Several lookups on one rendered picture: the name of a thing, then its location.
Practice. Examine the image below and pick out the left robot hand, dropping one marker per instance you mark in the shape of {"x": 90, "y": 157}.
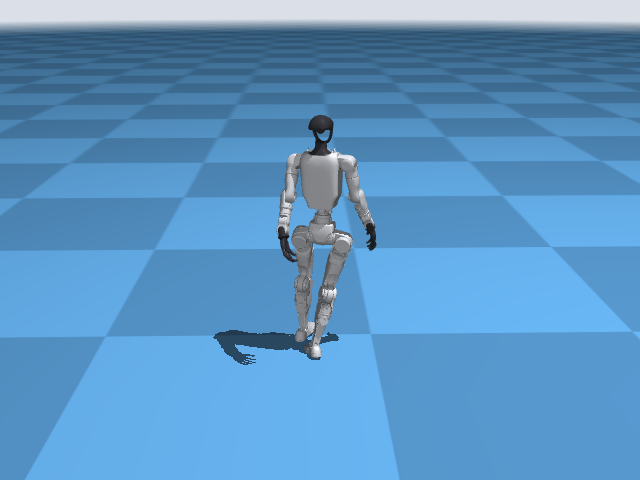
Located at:
{"x": 285, "y": 245}

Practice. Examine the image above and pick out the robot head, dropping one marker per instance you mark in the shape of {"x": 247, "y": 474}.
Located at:
{"x": 320, "y": 123}

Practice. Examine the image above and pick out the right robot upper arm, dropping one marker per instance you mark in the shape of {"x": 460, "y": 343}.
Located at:
{"x": 349, "y": 165}

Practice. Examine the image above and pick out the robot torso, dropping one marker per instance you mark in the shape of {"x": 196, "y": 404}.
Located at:
{"x": 321, "y": 178}

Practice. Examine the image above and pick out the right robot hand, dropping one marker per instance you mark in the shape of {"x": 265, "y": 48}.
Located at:
{"x": 371, "y": 229}

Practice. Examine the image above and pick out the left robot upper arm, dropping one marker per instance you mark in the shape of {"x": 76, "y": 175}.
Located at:
{"x": 291, "y": 177}

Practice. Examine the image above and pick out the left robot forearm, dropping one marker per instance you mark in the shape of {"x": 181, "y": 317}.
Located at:
{"x": 285, "y": 214}

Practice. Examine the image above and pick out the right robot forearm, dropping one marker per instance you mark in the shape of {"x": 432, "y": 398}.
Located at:
{"x": 363, "y": 210}

